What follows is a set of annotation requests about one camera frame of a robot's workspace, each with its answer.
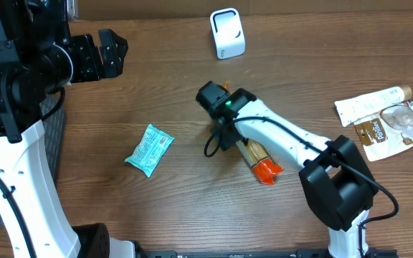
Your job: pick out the teal snack packet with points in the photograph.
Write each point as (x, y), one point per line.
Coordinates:
(150, 150)

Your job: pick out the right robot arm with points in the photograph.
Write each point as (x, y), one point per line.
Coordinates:
(338, 185)

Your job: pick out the beige clear food pouch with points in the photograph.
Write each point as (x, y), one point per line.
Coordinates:
(387, 132)

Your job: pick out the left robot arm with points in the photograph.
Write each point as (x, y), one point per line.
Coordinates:
(39, 57)

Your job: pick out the white barcode scanner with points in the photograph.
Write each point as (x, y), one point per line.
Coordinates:
(227, 33)

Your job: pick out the grey plastic mesh basket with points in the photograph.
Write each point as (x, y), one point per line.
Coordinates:
(54, 131)

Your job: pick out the white tube gold cap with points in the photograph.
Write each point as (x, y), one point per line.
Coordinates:
(356, 108)

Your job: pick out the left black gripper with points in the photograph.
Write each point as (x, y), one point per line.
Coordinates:
(109, 67)

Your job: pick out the orange spaghetti pack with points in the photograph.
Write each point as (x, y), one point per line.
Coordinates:
(259, 161)

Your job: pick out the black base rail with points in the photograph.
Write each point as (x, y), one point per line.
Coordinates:
(302, 253)

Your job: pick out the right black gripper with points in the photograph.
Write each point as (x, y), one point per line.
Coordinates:
(226, 140)

